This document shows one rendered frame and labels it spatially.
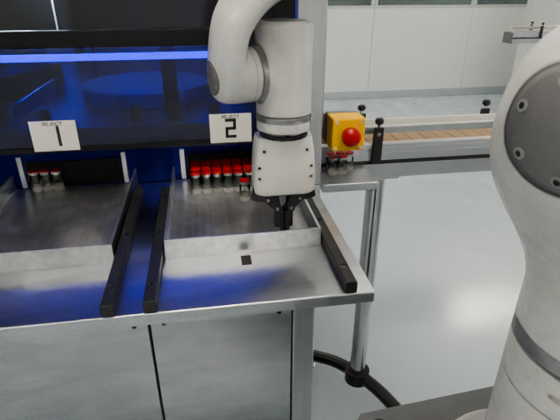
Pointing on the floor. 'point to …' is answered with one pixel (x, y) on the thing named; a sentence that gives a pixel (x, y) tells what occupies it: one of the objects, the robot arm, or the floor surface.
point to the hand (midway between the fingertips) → (282, 219)
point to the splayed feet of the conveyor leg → (357, 377)
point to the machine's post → (304, 330)
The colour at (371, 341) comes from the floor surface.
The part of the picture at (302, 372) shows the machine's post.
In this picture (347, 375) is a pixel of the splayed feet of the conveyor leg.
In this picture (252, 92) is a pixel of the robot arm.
